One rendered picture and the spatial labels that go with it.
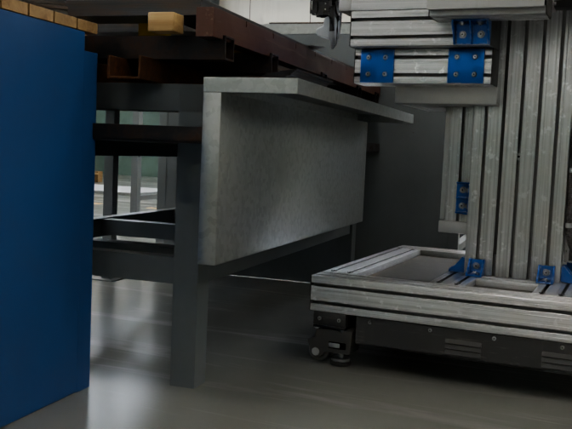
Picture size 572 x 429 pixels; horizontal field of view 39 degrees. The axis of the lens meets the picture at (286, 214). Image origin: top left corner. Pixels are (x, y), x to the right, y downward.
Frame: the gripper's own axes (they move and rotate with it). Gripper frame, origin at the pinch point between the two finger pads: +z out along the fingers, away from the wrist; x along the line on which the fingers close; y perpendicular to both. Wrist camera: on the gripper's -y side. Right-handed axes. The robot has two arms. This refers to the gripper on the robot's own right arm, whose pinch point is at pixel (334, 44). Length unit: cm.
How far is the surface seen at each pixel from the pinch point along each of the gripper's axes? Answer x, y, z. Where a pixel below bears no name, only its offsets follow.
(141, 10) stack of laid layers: 77, 22, 3
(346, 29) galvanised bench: -82, 19, -17
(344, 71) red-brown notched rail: -25.1, 3.4, 5.3
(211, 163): 84, 1, 35
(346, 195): -21, -1, 45
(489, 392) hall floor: 44, -54, 86
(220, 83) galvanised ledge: 84, 0, 19
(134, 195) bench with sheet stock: -211, 183, 64
